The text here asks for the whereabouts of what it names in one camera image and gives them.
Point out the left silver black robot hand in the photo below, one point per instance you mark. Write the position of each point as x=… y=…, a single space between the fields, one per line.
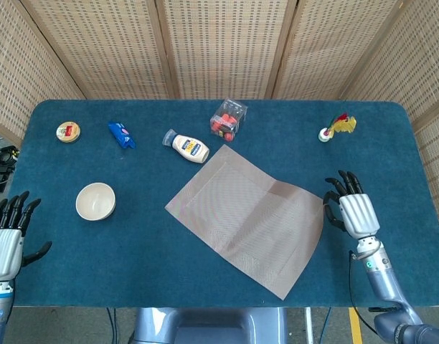
x=4 y=251

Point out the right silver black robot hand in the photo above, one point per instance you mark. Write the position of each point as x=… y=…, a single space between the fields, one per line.
x=359 y=215

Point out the white ceramic bowl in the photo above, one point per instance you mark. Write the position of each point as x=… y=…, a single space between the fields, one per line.
x=95 y=202

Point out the grey-brown woven placemat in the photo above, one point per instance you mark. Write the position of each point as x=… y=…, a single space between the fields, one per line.
x=248 y=222

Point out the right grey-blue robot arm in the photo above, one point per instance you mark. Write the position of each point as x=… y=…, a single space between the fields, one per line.
x=384 y=283

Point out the colourful feather shuttlecock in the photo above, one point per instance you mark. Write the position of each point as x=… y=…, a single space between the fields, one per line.
x=343 y=124

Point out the metal table leg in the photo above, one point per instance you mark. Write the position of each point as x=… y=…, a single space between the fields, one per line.
x=308 y=326

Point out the blue table cloth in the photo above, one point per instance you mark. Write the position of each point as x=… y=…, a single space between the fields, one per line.
x=133 y=251

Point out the round yellow tin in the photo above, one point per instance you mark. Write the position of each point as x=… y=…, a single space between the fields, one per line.
x=68 y=132

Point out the clear box with orange pieces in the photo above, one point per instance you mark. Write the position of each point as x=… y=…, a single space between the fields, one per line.
x=227 y=120

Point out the blue snack packet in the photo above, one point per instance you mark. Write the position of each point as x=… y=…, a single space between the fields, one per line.
x=121 y=135

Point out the mayonnaise squeeze bottle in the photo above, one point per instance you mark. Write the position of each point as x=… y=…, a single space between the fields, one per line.
x=189 y=147

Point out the grey-blue robot torso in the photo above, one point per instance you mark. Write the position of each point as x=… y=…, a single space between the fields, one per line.
x=208 y=326

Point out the woven wooden folding screen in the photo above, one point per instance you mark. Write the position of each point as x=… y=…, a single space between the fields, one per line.
x=223 y=46

